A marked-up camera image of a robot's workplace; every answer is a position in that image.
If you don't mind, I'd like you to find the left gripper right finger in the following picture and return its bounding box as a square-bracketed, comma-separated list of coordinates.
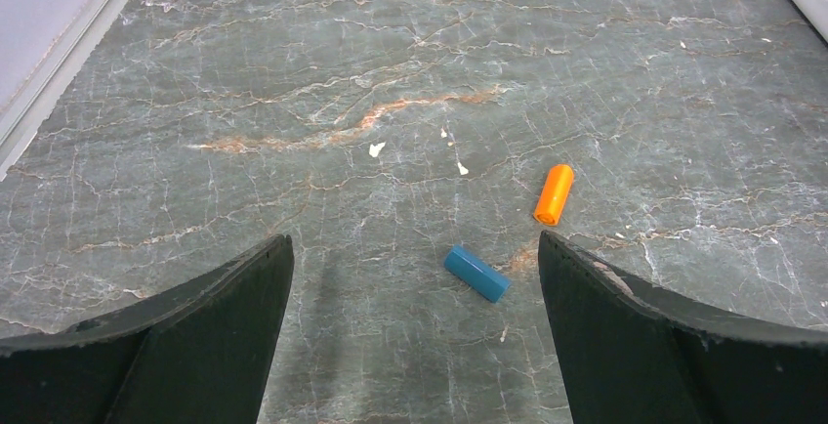
[538, 231, 827, 423]

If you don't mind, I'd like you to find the light blue pen cap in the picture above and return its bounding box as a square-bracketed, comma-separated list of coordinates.
[443, 245, 512, 303]

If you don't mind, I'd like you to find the orange pen cap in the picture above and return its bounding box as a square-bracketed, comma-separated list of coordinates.
[533, 164, 574, 226]

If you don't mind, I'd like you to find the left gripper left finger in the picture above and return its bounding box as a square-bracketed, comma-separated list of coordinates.
[1, 234, 294, 423]

